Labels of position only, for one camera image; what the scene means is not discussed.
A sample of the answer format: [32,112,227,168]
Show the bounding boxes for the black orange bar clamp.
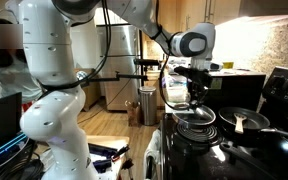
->
[111,144,132,163]
[121,159,135,180]

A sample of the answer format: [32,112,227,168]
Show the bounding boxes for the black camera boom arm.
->
[86,70,149,84]

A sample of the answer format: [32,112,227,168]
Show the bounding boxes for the black floor cable bundle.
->
[0,141,47,180]

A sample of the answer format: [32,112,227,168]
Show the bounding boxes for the black microwave oven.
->
[200,69,267,118]

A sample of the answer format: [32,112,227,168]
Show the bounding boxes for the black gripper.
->
[187,68,214,108]

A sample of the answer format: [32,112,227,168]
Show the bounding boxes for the stainless steel refrigerator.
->
[97,24,141,112]

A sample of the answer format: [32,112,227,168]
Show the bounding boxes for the small brown floor object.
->
[126,100,142,127]

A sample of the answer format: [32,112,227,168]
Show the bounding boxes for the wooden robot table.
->
[83,134,132,180]

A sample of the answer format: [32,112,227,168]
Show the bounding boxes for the person in grey shirt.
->
[0,18,43,113]

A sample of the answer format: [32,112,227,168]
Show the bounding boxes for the stainless steel trash can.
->
[139,85,158,127]

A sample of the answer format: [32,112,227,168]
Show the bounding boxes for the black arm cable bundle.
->
[38,0,198,111]

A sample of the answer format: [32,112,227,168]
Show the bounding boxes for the yellow container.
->
[222,61,235,70]

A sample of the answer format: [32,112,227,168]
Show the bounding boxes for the wooden kitchen counter cabinet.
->
[73,68,102,113]

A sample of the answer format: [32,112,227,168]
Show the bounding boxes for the black monitor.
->
[0,92,23,158]

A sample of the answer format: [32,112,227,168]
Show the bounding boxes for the wooden wall cabinets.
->
[157,0,242,31]

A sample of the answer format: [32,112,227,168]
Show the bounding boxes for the dark blue clamp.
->
[88,143,118,174]

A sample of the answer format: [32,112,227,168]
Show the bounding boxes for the clear plastic containers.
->
[165,74,190,104]

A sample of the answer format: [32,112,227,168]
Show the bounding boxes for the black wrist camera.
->
[173,65,193,77]

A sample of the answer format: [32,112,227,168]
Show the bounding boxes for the black electric stove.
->
[159,65,288,180]

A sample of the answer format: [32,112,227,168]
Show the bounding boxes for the steel bowl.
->
[75,70,88,81]

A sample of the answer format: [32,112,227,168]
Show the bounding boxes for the pale yellow towel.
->
[143,129,162,180]

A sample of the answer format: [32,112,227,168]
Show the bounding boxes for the glass pot lid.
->
[171,103,217,127]

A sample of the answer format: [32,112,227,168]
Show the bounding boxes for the wooden spatula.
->
[233,112,248,135]

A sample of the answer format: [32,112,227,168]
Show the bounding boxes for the black frying pan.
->
[217,106,288,148]

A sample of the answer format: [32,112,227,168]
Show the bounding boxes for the black pot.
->
[218,141,288,180]

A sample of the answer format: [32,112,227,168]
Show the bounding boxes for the large coil burner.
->
[174,121,222,147]

